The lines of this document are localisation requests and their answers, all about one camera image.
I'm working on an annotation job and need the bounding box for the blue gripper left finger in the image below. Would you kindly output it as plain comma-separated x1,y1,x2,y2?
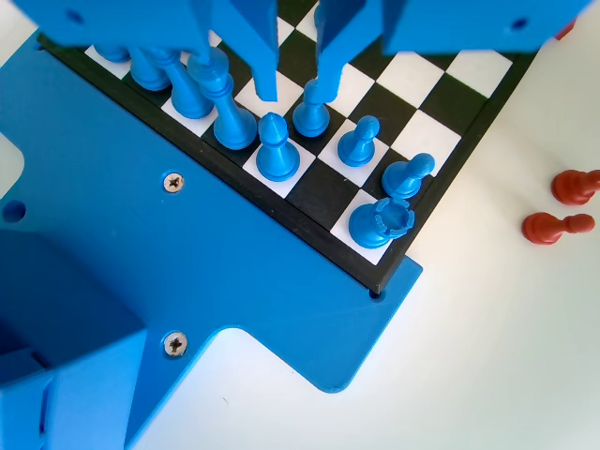
210,0,281,103

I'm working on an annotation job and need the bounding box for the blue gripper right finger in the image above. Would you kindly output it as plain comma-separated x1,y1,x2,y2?
314,0,386,103

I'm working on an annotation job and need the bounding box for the blue chess bishop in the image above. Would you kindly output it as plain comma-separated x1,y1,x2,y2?
127,45,175,93
255,112,301,184

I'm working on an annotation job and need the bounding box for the blue chess pawn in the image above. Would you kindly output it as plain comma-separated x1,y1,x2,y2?
382,152,436,200
337,114,381,169
292,78,330,139

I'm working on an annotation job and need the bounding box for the blue chess rook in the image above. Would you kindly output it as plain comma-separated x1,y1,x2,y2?
348,196,416,250

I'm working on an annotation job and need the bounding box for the row of blue chess pieces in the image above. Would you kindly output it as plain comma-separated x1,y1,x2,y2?
0,32,424,395

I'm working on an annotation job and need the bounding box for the red captured piece large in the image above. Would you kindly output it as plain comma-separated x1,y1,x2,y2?
550,168,600,207

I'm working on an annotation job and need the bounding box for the red chess pawn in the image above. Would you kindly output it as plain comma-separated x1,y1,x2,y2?
521,212,596,246

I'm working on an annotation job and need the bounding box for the black and white chessboard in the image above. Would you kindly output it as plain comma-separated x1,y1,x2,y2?
37,0,539,295

